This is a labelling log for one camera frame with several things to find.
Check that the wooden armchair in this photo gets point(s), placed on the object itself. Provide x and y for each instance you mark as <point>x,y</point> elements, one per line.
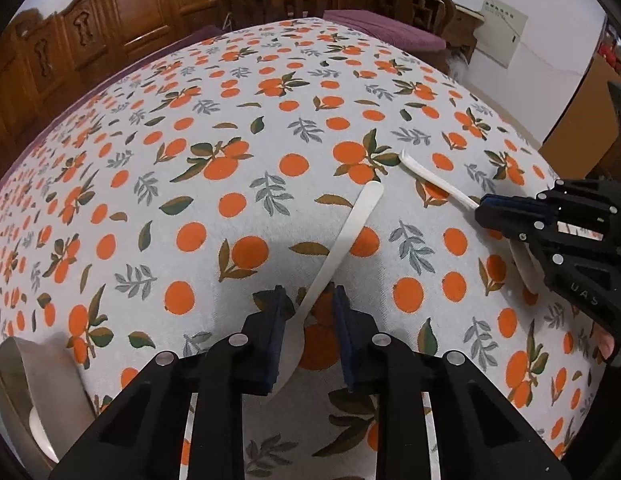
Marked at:
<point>420,7</point>

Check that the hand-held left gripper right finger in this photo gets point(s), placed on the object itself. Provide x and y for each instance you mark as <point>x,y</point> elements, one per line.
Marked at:
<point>343,330</point>

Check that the person's right hand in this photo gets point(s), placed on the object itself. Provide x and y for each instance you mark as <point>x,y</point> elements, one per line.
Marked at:
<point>605,345</point>

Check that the brown wooden cabinet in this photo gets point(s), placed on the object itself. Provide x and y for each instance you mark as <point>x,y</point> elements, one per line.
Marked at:
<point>585,120</point>

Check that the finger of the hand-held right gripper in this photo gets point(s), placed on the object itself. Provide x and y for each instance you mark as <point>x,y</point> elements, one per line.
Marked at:
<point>495,220</point>
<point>510,202</point>

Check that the white plastic spoon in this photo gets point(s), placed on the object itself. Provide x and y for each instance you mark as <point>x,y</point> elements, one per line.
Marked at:
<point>430,177</point>
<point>340,245</point>

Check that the wooden side table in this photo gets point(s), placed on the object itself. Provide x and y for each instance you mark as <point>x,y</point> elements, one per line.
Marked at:
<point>463,30</point>

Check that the metal bowl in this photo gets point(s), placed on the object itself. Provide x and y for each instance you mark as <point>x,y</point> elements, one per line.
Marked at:
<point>45,375</point>

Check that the orange print tablecloth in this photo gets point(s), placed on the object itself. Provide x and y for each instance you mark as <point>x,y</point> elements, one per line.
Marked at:
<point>240,135</point>

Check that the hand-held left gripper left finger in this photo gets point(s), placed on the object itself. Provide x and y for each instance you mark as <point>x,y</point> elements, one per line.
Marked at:
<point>278,330</point>

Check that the beige wall panel box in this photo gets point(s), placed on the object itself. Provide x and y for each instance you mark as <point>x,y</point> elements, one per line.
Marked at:
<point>503,30</point>

